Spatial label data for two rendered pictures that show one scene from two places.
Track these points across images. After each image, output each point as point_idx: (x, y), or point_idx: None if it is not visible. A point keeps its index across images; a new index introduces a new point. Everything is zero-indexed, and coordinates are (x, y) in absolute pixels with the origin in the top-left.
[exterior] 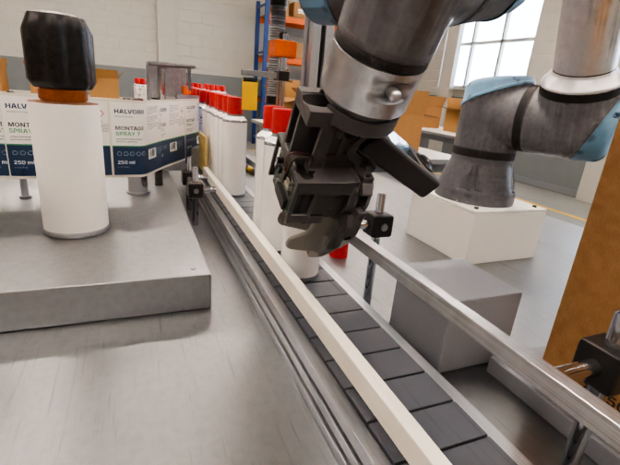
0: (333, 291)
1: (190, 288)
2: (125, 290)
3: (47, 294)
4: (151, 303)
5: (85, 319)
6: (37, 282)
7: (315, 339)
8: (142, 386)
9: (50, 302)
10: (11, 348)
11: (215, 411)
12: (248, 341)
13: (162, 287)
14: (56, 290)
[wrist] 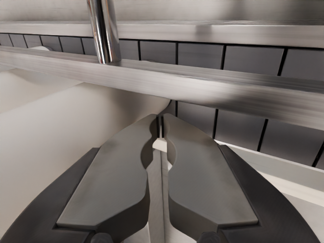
0: (209, 66)
1: (150, 170)
2: (151, 207)
3: (152, 236)
4: (156, 185)
5: (162, 208)
6: (142, 238)
7: (319, 164)
8: None
9: (155, 231)
10: (179, 235)
11: (298, 207)
12: None
13: (149, 188)
14: (150, 235)
